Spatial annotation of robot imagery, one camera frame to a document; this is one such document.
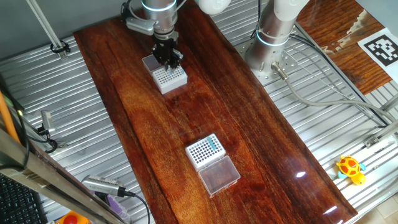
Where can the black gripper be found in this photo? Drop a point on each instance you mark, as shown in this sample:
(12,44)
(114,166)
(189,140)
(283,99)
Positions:
(164,48)

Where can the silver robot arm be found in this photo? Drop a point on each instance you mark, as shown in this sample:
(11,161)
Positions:
(273,37)

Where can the white pipette tip holder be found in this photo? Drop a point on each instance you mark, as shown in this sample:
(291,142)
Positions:
(172,85)
(216,177)

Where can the purple pipette tip box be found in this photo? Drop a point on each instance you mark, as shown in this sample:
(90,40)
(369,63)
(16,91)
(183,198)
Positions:
(119,208)

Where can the large brown wooden board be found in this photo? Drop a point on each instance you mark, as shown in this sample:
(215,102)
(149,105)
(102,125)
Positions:
(174,124)

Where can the black pole clamp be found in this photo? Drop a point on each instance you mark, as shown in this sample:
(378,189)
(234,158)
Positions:
(60,49)

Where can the aluminium pole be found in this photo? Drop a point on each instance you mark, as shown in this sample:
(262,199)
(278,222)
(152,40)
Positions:
(46,28)

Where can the orange tube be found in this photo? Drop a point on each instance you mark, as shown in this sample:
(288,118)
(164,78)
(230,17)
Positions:
(7,121)

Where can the worn brown wooden board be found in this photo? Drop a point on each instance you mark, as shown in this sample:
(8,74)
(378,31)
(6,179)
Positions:
(357,68)

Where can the orange box red button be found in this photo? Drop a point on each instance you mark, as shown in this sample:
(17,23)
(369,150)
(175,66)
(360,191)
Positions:
(71,218)

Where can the yellow orange toy turtle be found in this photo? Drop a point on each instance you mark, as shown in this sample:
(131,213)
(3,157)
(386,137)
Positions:
(349,168)

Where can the black keyboard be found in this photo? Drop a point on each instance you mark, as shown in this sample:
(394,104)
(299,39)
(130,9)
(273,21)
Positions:
(18,202)

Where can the white fiducial tag paper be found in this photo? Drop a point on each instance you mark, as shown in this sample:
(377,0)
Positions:
(382,49)

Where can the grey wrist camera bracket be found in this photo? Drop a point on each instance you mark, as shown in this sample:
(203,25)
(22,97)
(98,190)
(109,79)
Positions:
(140,26)

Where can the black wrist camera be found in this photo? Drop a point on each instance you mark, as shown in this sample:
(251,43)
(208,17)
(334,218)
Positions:
(125,11)

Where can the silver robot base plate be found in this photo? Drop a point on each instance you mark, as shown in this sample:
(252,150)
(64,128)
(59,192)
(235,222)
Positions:
(289,62)

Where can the small silver mounted camera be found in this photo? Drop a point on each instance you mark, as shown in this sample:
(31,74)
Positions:
(47,121)

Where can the silver depth camera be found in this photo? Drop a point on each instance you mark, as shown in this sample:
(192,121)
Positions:
(102,185)

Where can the steel frame beam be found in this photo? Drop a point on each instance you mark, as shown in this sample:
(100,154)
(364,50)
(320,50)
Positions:
(46,177)

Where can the aluminium profile bracket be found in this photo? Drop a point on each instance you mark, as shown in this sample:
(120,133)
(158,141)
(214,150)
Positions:
(382,133)

